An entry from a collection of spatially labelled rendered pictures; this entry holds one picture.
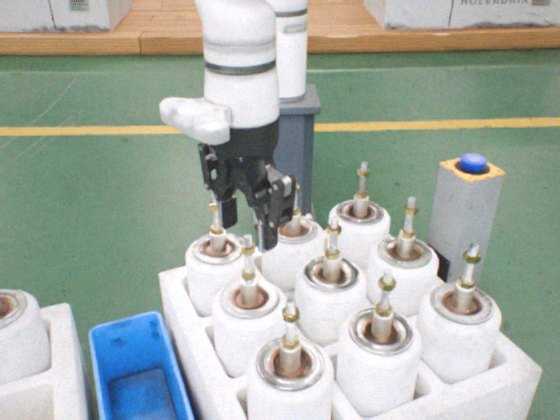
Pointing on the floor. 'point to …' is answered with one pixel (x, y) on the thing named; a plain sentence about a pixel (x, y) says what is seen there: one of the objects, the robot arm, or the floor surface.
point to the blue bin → (137, 370)
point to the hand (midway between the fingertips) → (247, 228)
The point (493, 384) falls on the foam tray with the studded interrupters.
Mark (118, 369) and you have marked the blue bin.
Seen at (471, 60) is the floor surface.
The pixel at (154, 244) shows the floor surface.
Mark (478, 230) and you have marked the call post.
